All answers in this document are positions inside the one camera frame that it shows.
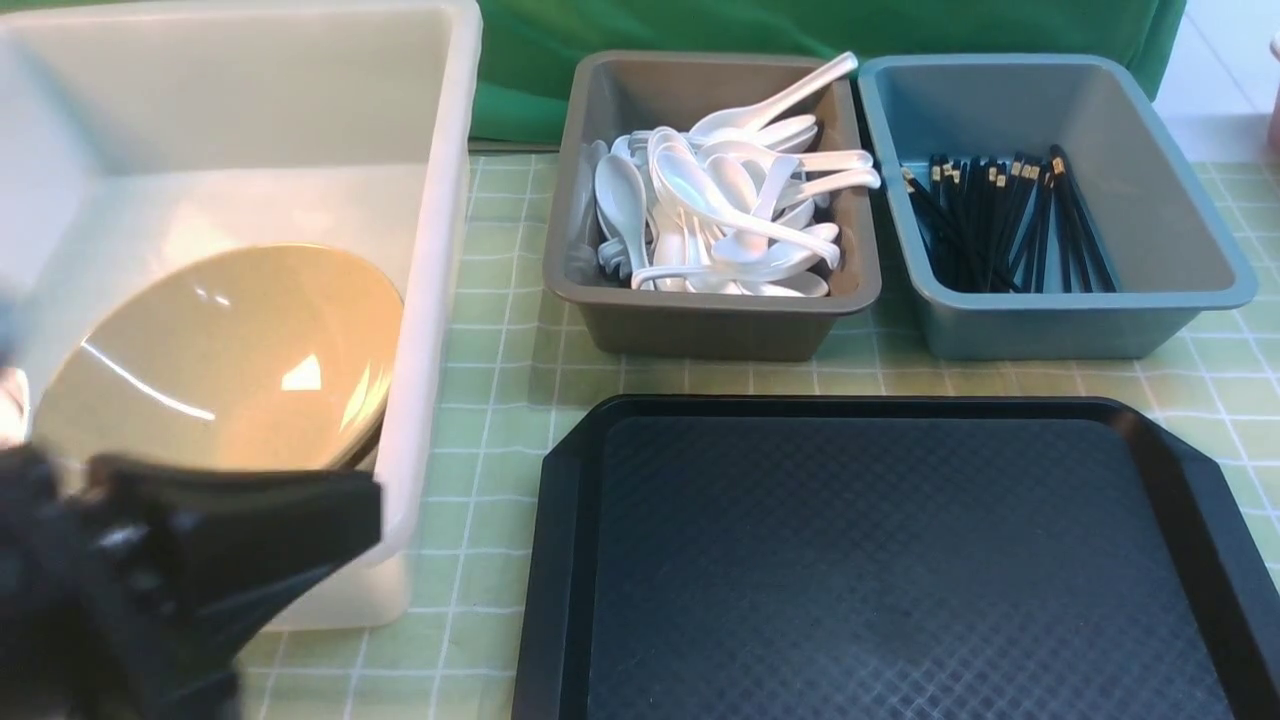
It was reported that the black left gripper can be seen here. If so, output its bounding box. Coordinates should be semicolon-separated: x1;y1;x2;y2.
3;447;383;719

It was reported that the white soup spoon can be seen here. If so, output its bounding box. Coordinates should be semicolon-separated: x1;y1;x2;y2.
649;147;841;269

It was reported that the tan bowl in tub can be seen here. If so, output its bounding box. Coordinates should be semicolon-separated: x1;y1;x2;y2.
32;243;404;471

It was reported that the green checked tablecloth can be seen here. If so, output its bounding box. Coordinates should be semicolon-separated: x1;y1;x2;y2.
241;155;1279;719

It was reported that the large white plastic tub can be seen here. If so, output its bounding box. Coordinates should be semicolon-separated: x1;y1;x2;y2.
3;1;483;632

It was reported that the black serving tray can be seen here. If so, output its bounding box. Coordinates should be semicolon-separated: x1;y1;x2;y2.
511;395;1279;719

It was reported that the white spoon left of bin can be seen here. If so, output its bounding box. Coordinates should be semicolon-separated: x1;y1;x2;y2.
595;154;654;290

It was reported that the green fabric backdrop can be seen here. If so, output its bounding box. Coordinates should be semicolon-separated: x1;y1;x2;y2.
471;1;1187;143

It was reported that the white spoon sticking up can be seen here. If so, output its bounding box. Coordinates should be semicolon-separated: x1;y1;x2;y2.
689;51;859;138

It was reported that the black chopstick in bin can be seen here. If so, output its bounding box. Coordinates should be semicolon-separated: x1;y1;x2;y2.
1050;143;1117;293

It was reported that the blue plastic bin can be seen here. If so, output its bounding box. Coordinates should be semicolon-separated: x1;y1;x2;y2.
858;54;1257;361

